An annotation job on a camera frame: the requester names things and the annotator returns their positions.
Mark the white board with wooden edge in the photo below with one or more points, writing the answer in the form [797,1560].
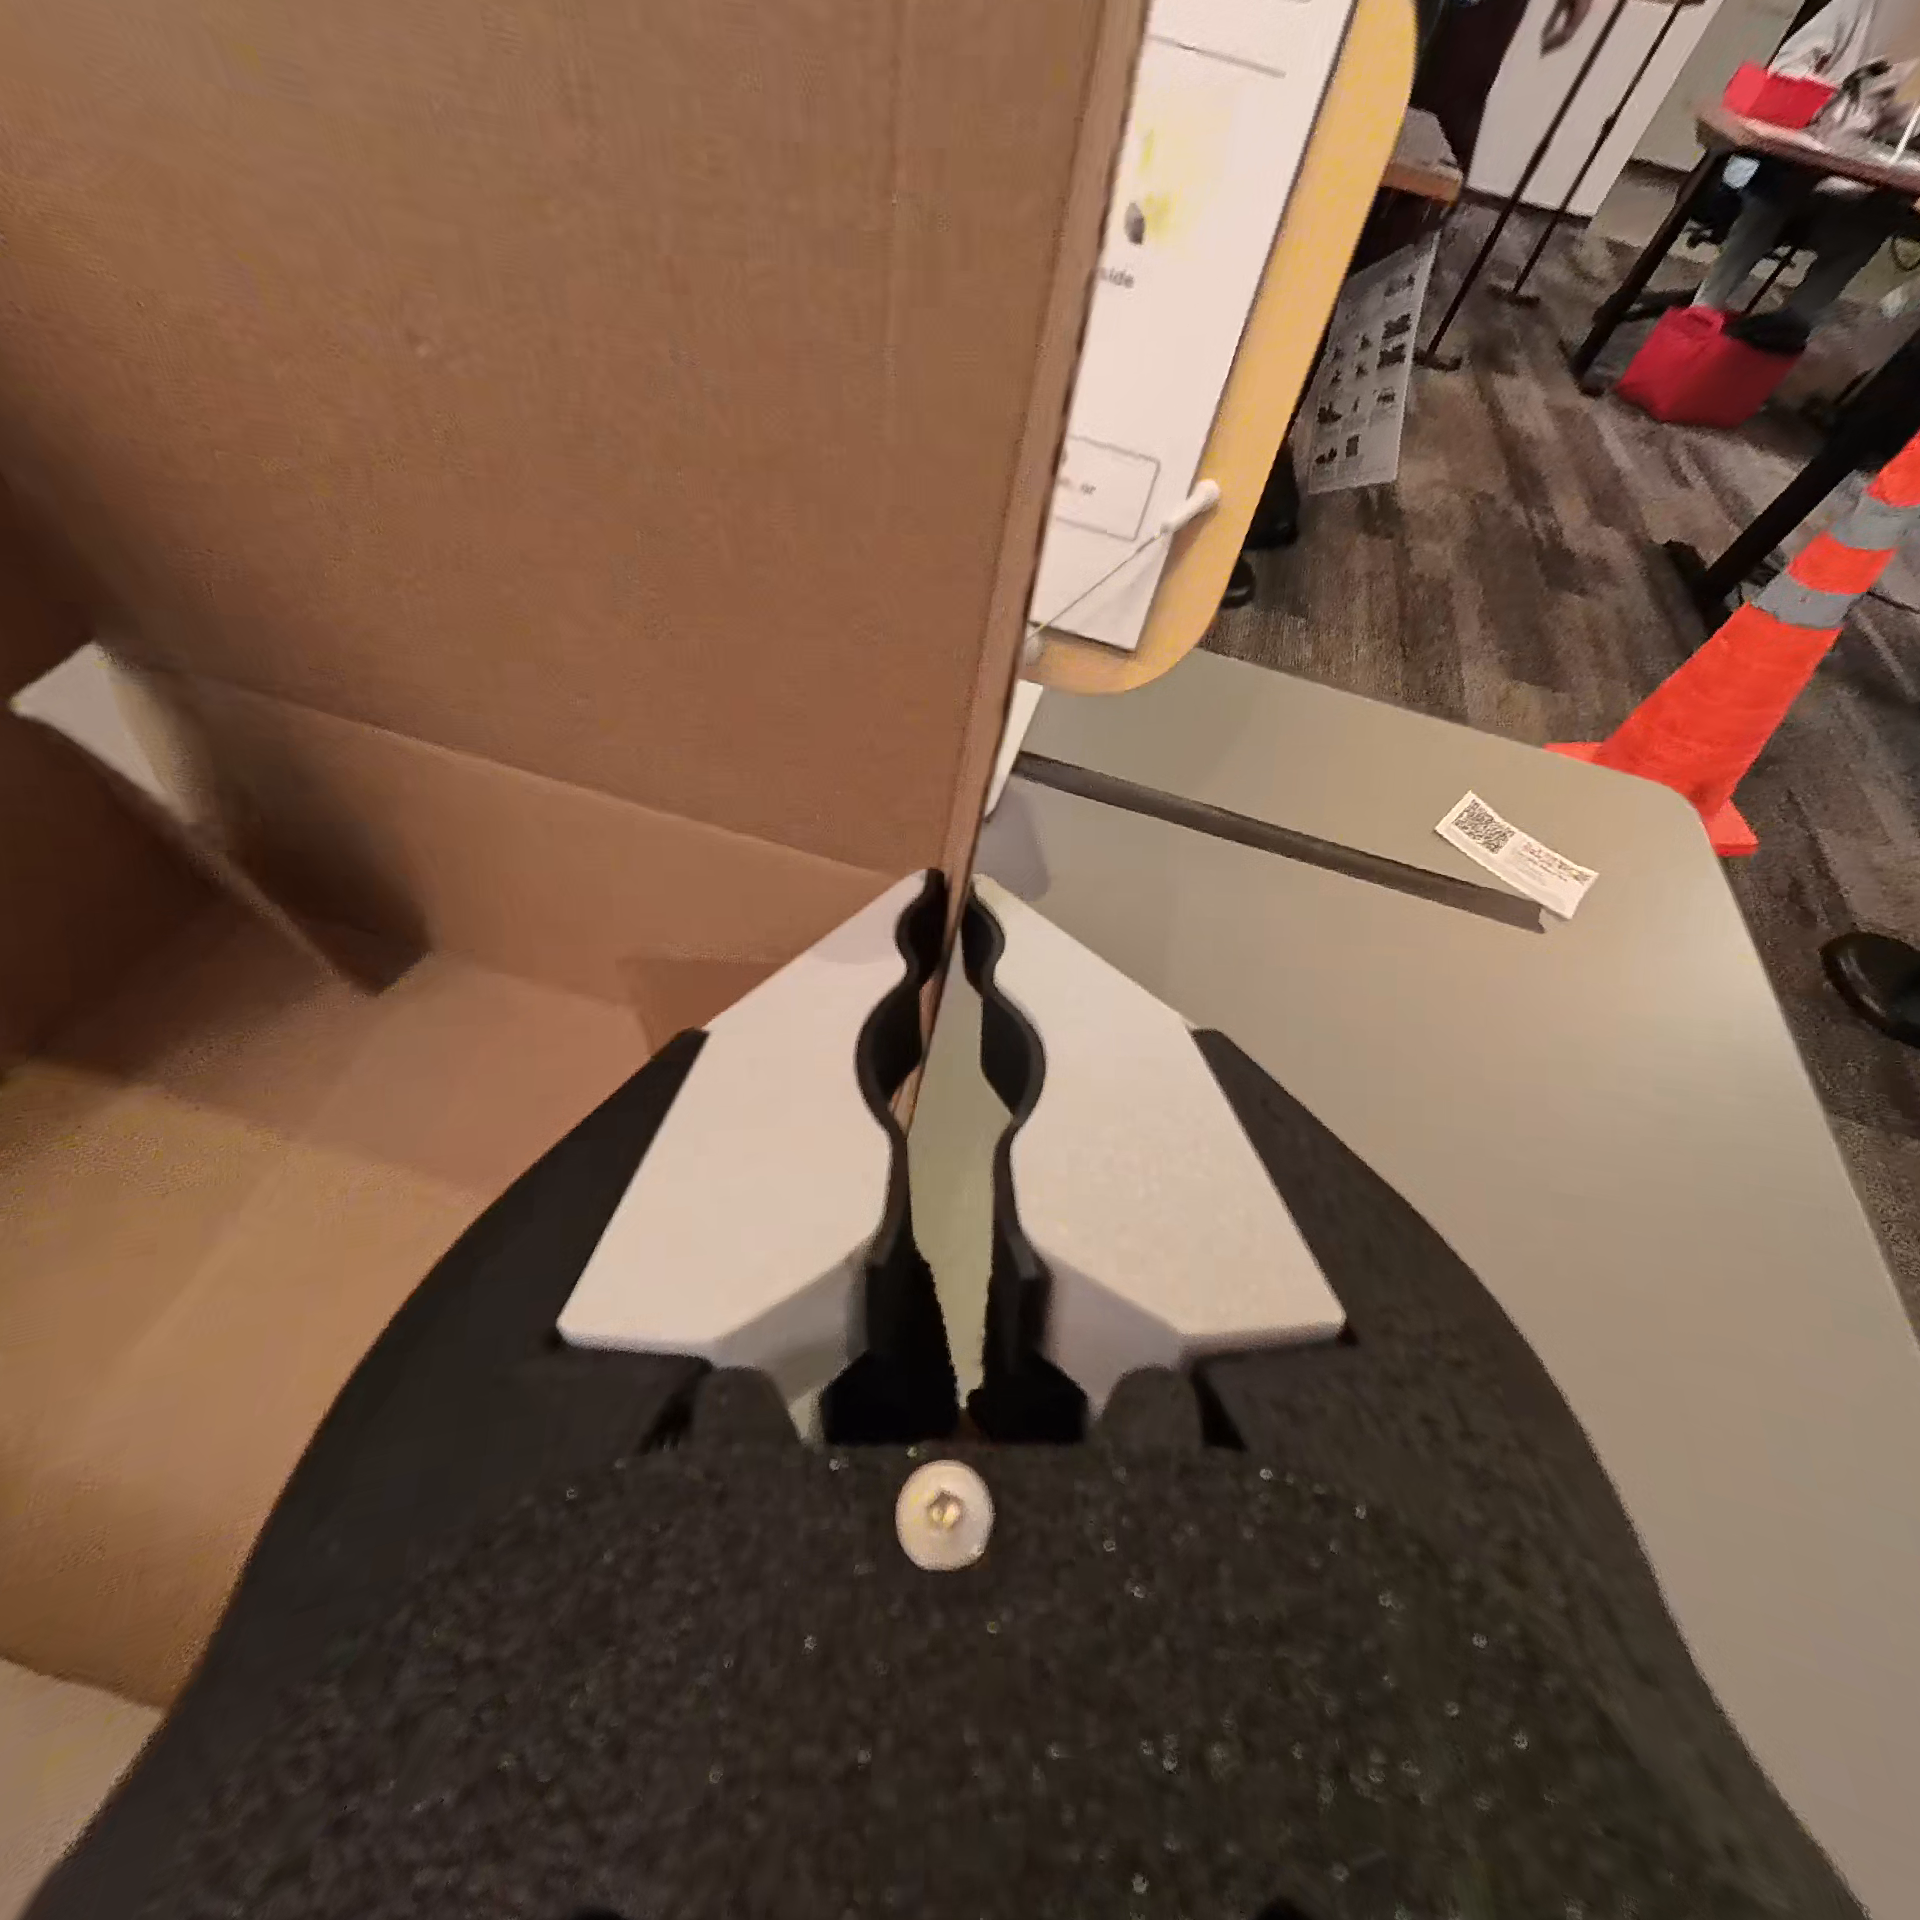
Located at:
[1200,224]

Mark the red box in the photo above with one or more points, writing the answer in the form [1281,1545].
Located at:
[1778,92]

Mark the round wooden table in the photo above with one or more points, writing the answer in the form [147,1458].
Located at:
[1798,159]

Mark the red bag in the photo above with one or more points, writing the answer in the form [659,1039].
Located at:
[1704,368]

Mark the orange traffic cone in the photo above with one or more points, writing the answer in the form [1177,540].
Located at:
[1724,674]

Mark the black stand pole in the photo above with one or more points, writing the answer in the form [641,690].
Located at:
[1546,181]

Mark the white code sticker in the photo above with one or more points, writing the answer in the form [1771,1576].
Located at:
[1516,853]

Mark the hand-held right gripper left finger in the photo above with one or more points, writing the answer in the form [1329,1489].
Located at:
[721,1201]

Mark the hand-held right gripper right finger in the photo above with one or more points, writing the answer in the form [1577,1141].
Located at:
[1171,1201]

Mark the printed paper sheet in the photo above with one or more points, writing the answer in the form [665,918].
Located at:
[1364,368]

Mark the brown cardboard box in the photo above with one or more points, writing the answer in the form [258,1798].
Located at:
[523,375]

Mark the black shoe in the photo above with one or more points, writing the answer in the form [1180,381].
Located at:
[1874,984]

